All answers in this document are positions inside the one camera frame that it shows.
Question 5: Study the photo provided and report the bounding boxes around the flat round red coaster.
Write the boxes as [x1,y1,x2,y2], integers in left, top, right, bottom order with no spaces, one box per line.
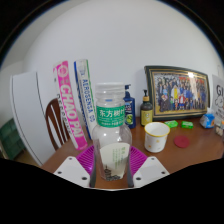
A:
[173,134,191,149]

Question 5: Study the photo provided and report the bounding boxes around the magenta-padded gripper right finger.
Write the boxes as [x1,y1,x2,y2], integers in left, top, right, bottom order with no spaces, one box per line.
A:
[128,145,170,189]

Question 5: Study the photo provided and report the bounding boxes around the dark green plastic crate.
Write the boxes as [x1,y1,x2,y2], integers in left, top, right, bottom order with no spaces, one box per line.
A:
[0,118,26,161]

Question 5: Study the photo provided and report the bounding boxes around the white and green shuttlecock tube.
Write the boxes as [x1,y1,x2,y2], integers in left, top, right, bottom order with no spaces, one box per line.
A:
[73,58,98,140]

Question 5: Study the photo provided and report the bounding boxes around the blue tissue pack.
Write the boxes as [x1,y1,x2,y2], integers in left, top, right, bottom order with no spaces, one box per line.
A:
[199,113,216,129]

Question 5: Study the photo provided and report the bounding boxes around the amber yellow-labelled pump bottle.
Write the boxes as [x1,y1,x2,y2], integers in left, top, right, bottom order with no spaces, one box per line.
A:
[139,89,154,127]

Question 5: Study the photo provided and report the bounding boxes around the framed group photo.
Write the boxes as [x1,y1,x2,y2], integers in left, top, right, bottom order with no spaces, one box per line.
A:
[144,65,211,122]

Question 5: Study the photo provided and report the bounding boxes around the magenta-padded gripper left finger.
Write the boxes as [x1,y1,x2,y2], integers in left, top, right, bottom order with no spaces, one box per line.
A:
[53,144,98,189]

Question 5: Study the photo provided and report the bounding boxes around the clear green-labelled drink bottle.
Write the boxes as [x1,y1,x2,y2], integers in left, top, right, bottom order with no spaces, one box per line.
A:
[91,82,133,183]

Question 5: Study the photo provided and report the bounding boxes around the dark blue pump bottle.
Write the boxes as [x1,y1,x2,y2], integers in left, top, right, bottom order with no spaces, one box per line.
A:
[122,83,137,130]

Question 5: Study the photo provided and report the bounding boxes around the white cup with yellow rim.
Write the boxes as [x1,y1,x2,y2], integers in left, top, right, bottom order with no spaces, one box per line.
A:
[143,121,171,154]

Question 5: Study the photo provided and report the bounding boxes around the white board panel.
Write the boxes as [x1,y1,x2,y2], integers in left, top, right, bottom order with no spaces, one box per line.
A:
[9,70,56,167]

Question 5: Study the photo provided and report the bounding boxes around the white paper gift bag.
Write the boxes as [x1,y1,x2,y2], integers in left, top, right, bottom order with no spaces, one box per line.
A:
[210,73,224,128]

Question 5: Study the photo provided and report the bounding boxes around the small green pack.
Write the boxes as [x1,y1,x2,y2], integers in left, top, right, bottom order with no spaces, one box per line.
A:
[164,119,179,129]
[180,120,195,130]

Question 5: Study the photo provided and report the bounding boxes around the brown wooden chair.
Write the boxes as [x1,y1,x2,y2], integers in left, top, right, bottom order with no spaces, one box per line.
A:
[44,97,73,152]

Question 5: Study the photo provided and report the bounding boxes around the pink shuttlecock tube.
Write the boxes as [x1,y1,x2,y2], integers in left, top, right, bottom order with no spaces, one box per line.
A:
[52,60,89,151]

